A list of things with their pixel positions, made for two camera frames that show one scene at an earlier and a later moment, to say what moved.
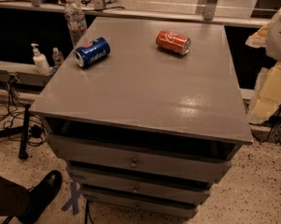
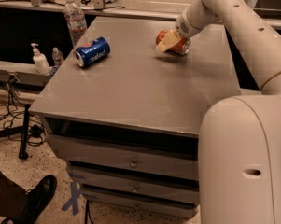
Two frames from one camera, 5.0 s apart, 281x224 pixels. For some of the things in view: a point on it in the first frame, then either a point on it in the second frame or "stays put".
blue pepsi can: (92, 52) stays put
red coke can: (174, 42) stays put
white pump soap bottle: (40, 61) stays put
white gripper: (279, 36) -> (186, 27)
